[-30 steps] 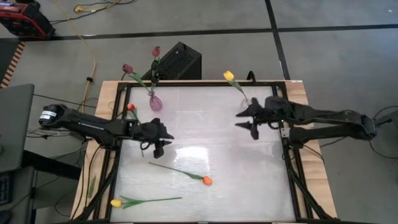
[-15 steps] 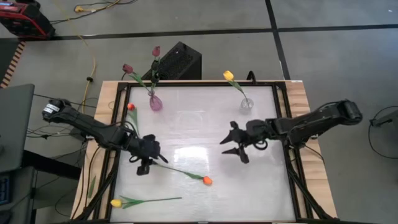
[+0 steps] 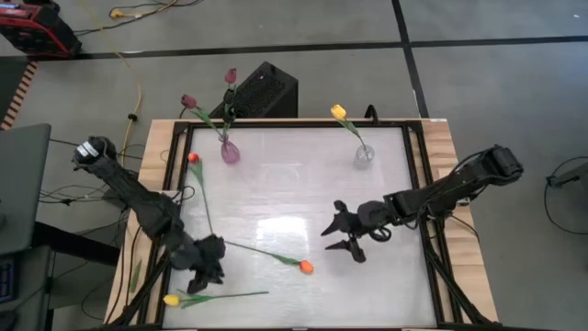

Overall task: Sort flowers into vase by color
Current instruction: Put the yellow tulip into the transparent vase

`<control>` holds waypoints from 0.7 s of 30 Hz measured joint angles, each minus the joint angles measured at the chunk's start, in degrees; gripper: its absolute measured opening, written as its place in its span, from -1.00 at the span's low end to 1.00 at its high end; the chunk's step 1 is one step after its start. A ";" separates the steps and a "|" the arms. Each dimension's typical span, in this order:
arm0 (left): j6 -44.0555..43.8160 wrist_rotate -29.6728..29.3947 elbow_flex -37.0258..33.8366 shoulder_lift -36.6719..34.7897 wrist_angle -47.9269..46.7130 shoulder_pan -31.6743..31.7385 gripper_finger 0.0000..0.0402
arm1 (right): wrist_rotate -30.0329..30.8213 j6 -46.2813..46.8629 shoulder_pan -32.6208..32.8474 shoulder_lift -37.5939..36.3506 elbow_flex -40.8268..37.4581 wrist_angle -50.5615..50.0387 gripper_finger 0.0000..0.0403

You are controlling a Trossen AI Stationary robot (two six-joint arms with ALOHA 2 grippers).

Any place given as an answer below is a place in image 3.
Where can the clear cut-glass vase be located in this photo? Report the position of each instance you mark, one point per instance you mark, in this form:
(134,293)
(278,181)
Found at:
(364,157)

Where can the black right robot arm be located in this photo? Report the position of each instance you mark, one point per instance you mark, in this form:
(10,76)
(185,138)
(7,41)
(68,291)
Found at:
(459,184)

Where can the large orange artificial tulip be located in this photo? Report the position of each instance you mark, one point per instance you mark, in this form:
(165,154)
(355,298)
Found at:
(306,267)

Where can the maroon artificial tulip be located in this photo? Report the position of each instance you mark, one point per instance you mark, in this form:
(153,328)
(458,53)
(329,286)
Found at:
(230,76)
(188,101)

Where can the black stand base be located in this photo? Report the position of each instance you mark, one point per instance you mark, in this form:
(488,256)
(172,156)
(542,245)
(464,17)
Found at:
(569,177)

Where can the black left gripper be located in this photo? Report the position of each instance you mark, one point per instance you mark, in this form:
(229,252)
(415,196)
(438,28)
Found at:
(209,255)

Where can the tall black cabinet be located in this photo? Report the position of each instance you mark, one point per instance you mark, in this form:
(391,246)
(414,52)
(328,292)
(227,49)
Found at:
(262,92)

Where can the loose green leaf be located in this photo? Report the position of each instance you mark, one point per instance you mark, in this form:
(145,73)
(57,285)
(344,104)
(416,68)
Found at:
(136,276)

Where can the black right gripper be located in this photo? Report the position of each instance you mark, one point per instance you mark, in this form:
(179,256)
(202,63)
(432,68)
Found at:
(369,218)

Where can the small red artificial tulip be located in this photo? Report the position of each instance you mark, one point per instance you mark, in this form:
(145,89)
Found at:
(194,157)

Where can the purple glass vase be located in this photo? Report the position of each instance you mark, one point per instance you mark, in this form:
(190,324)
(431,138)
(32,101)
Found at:
(229,152)

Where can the wooden table board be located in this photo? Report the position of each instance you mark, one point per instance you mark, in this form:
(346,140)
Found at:
(441,147)

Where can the red and black tool case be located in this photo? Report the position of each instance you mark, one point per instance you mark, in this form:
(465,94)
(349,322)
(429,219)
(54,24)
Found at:
(37,30)

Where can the black metal table frame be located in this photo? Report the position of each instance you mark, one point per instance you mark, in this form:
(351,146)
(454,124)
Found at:
(298,124)

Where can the black diagonal frame strut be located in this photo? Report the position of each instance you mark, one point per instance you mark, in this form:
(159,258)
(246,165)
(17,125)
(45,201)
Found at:
(452,280)
(142,289)

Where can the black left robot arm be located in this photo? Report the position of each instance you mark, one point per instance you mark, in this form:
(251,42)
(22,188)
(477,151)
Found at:
(138,202)

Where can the yellow artificial tulip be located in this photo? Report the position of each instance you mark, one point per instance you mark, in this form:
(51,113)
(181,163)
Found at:
(338,111)
(171,300)

